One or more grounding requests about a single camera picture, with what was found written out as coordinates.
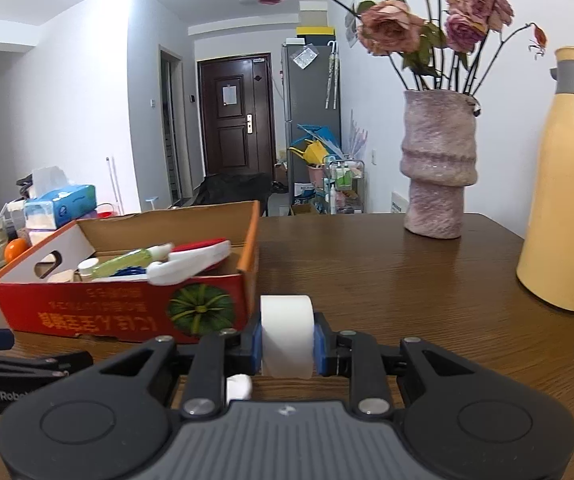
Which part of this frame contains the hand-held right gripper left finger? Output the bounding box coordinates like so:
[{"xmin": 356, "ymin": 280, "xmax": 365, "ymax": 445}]
[{"xmin": 87, "ymin": 316, "xmax": 264, "ymax": 420}]

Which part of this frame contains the white round cap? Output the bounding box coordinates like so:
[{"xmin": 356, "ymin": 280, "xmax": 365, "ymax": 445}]
[{"xmin": 226, "ymin": 374, "xmax": 253, "ymax": 403}]

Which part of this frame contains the dark wooden door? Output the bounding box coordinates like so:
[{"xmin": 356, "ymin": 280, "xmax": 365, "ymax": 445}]
[{"xmin": 197, "ymin": 52, "xmax": 275, "ymax": 181}]

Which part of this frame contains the yellow watering can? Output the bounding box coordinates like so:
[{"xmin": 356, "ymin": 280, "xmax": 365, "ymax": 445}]
[{"xmin": 289, "ymin": 141, "xmax": 328, "ymax": 166}]

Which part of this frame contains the white purple tissue pack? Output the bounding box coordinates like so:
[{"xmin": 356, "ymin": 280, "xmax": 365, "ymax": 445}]
[{"xmin": 26, "ymin": 227, "xmax": 60, "ymax": 248}]

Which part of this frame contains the bunch of dried roses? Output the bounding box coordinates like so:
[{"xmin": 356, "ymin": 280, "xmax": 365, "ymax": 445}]
[{"xmin": 249, "ymin": 0, "xmax": 548, "ymax": 95}]

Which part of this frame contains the yellow and black box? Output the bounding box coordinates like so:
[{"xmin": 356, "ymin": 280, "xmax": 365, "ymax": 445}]
[{"xmin": 295, "ymin": 25, "xmax": 336, "ymax": 45}]

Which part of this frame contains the yellow thermos jug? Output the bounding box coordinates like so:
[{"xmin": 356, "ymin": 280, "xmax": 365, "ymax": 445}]
[{"xmin": 516, "ymin": 46, "xmax": 574, "ymax": 313}]

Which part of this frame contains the green spray bottle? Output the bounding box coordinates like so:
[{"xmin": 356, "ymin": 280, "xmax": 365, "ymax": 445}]
[{"xmin": 91, "ymin": 242, "xmax": 175, "ymax": 281}]

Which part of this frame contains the pink ceramic vase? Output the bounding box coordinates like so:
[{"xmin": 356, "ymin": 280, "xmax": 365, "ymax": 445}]
[{"xmin": 399, "ymin": 89, "xmax": 478, "ymax": 239}]

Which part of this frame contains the small white bottle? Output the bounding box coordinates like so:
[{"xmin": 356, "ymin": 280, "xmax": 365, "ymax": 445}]
[{"xmin": 77, "ymin": 257, "xmax": 100, "ymax": 281}]

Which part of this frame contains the grey refrigerator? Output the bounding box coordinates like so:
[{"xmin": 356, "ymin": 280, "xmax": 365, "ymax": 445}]
[{"xmin": 281, "ymin": 41, "xmax": 342, "ymax": 201}]

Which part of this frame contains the black folding chair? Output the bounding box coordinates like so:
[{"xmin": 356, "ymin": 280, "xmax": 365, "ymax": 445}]
[{"xmin": 189, "ymin": 172, "xmax": 274, "ymax": 216}]

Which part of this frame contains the red lint brush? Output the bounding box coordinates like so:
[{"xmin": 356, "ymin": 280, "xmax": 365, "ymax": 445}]
[{"xmin": 146, "ymin": 238, "xmax": 232, "ymax": 287}]

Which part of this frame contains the red cardboard box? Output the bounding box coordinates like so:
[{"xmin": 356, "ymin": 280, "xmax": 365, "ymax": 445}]
[{"xmin": 0, "ymin": 201, "xmax": 260, "ymax": 345}]

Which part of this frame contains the storage trolley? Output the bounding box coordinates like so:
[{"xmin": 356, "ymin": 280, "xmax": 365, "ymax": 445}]
[{"xmin": 323, "ymin": 159, "xmax": 365, "ymax": 215}]

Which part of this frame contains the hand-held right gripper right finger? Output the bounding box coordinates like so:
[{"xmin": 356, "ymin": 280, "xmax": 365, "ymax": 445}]
[{"xmin": 314, "ymin": 312, "xmax": 488, "ymax": 420}]

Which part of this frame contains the folded umbrella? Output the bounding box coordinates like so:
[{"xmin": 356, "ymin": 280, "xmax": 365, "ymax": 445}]
[{"xmin": 324, "ymin": 40, "xmax": 340, "ymax": 110}]

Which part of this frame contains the blue tissue pack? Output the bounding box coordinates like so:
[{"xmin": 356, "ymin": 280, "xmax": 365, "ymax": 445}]
[{"xmin": 24, "ymin": 166, "xmax": 98, "ymax": 228}]

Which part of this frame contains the white tape roll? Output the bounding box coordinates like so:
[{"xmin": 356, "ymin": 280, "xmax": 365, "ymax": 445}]
[{"xmin": 259, "ymin": 295, "xmax": 315, "ymax": 380}]

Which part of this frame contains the orange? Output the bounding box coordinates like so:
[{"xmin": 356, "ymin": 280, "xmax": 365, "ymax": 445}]
[{"xmin": 4, "ymin": 238, "xmax": 30, "ymax": 263}]

